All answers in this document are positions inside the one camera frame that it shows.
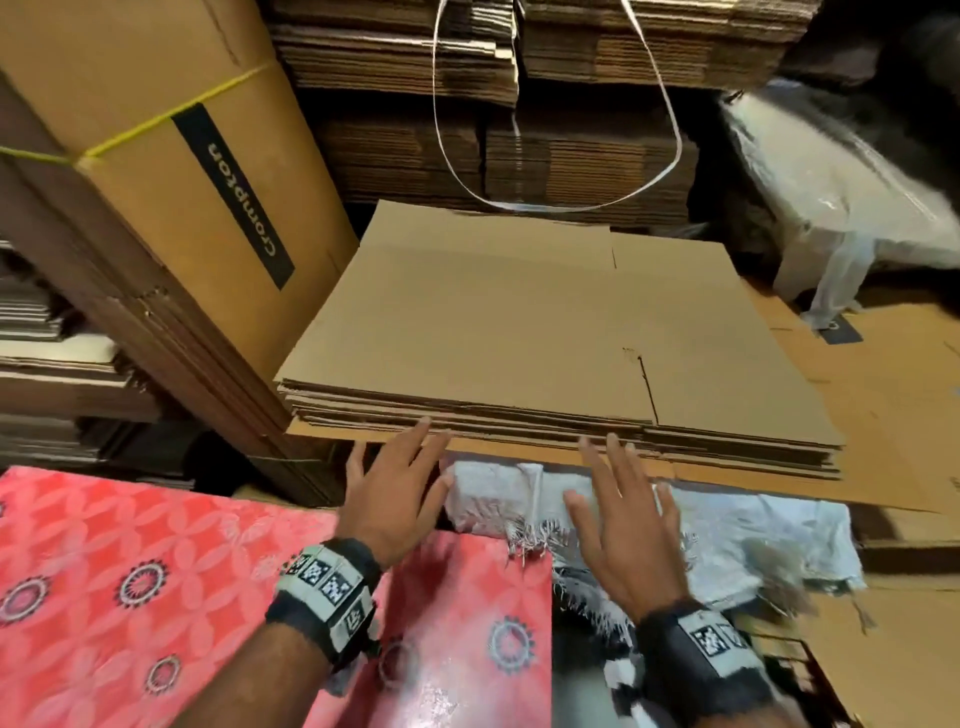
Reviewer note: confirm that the yellow-tied cardboard bundle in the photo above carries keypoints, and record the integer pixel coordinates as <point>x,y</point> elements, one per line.
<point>150,165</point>

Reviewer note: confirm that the red patterned table cloth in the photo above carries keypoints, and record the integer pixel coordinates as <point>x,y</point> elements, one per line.
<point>150,600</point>

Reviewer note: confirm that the low pile of cardboard sheets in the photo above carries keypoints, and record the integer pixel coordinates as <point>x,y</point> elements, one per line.
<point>893,660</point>

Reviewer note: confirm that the white plastic sack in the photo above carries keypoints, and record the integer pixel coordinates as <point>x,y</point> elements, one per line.
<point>840,180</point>

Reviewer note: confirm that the person's right hand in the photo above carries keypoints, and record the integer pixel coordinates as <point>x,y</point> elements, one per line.
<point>630,540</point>

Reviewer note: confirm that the person's left hand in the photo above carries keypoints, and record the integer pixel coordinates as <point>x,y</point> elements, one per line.
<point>393,503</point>

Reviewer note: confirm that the wall of cardboard stacks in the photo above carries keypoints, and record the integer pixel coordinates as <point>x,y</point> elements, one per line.
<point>585,150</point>

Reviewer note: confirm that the white woven sack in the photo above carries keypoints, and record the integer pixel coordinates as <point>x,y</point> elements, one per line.
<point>750,540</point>

